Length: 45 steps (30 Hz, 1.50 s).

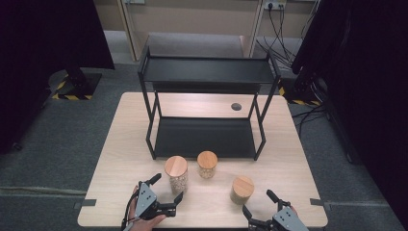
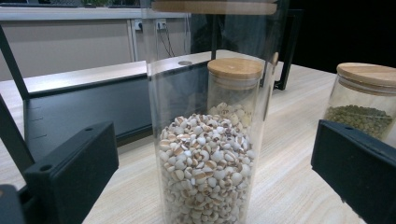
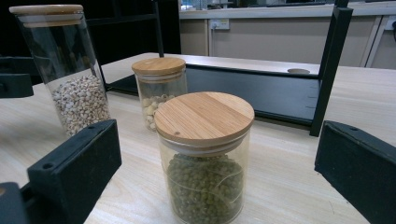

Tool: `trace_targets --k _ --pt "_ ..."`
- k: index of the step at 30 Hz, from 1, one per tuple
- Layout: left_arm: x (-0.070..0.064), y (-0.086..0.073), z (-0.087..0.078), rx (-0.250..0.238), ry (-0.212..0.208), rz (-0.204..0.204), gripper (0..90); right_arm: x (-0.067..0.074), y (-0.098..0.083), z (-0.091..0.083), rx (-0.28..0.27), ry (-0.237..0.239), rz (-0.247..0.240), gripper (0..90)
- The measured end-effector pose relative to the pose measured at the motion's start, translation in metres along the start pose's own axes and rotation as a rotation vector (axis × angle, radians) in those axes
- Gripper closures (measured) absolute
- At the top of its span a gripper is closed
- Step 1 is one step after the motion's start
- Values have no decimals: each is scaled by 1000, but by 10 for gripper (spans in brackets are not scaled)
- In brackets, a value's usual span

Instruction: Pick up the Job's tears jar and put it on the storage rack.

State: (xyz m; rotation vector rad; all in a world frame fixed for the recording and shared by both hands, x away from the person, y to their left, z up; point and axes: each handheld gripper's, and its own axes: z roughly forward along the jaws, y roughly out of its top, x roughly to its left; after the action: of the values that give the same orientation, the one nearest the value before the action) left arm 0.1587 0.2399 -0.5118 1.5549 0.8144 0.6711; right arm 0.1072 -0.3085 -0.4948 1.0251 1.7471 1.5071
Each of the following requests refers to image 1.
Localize bundle of black hanging cables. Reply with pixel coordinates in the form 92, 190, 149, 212
256, 3, 319, 69

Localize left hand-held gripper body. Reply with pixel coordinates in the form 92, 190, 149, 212
129, 181, 177, 222

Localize dark curtain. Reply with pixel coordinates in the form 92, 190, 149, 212
0, 0, 115, 155
291, 0, 408, 222

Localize black cables on floor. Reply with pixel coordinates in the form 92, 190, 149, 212
292, 104, 329, 136

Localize grey tape piece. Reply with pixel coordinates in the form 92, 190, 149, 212
309, 197, 333, 211
74, 198, 97, 210

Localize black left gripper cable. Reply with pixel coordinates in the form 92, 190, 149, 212
120, 187, 140, 231

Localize tall glass jar wooden lid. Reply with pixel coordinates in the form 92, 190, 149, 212
164, 155, 190, 195

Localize person's left hand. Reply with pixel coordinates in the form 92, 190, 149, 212
127, 185, 167, 231

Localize stand base with hazard tape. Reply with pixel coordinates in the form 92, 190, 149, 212
277, 76, 321, 107
47, 68, 103, 101

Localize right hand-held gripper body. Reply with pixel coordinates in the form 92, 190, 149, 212
248, 200, 311, 231

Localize black metal two-tier shelf rack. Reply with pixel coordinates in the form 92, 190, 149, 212
138, 44, 282, 162

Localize small glass jar wooden lid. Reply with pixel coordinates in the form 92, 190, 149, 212
196, 150, 218, 180

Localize white wall power socket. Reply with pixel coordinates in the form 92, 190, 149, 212
263, 0, 287, 11

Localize squat green jar wooden lid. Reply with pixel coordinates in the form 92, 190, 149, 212
229, 175, 256, 206

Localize grey floor cable strip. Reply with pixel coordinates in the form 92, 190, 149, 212
0, 186, 88, 197

